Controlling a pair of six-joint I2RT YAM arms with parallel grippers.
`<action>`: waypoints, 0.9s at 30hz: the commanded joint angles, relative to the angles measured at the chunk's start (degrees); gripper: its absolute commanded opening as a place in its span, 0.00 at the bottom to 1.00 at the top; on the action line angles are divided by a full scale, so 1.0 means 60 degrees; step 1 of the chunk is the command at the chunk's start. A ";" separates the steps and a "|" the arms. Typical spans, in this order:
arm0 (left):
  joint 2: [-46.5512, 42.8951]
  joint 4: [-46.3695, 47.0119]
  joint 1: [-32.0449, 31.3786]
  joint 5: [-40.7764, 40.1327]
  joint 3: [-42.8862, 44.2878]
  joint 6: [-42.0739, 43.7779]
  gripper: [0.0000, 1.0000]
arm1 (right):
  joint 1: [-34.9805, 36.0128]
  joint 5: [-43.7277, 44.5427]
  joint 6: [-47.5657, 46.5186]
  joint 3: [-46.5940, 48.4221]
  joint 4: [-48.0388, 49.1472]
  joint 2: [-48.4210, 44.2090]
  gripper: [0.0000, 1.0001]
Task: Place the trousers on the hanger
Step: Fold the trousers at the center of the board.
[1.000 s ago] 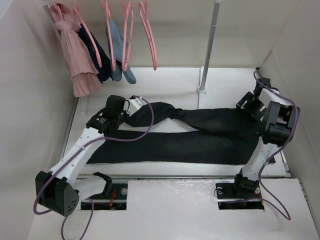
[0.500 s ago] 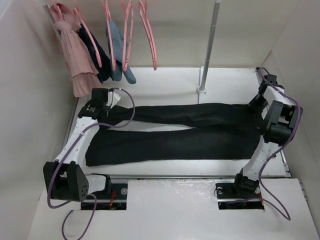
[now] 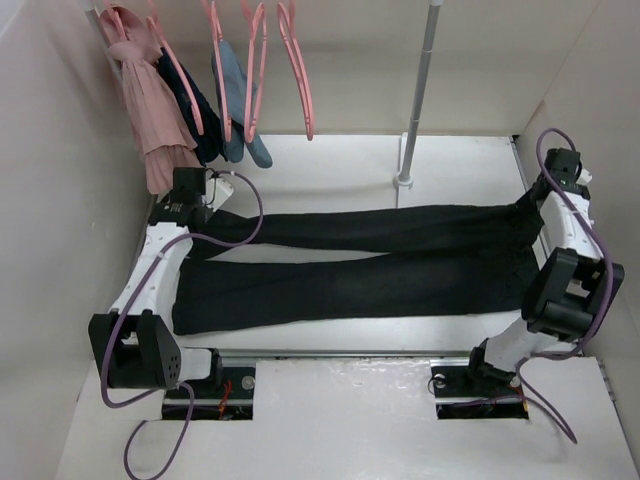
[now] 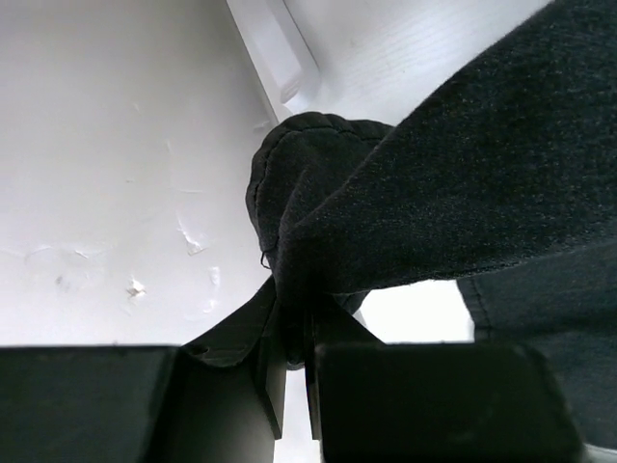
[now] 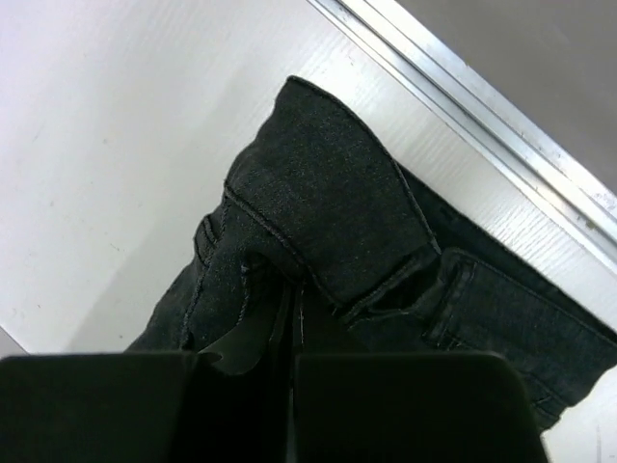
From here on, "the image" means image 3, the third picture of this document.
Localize pink hanger with navy garment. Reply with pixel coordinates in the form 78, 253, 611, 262
144, 0, 205, 136

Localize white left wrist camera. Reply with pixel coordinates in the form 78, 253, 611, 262
203, 173, 235, 211

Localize grey metal rack pole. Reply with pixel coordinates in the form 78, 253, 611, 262
397, 0, 447, 184

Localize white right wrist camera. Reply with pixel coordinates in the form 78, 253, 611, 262
577, 168, 593, 186

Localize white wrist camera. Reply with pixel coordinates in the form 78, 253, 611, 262
203, 173, 235, 211
577, 168, 593, 186

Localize black trousers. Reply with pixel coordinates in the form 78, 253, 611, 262
172, 196, 543, 336

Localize pink hanger with denim garment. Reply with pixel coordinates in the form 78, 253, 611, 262
200, 0, 232, 142

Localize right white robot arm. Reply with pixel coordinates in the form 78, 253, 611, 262
462, 148, 624, 394

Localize navy blue garment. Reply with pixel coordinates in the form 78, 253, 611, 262
155, 49, 229, 168

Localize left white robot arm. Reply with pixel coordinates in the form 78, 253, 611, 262
88, 168, 234, 397

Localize light blue denim garment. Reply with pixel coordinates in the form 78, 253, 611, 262
219, 40, 273, 169

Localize metal rail at table front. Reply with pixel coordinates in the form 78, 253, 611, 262
219, 348, 470, 359

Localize pink pleated garment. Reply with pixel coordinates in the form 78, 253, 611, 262
118, 9, 200, 195

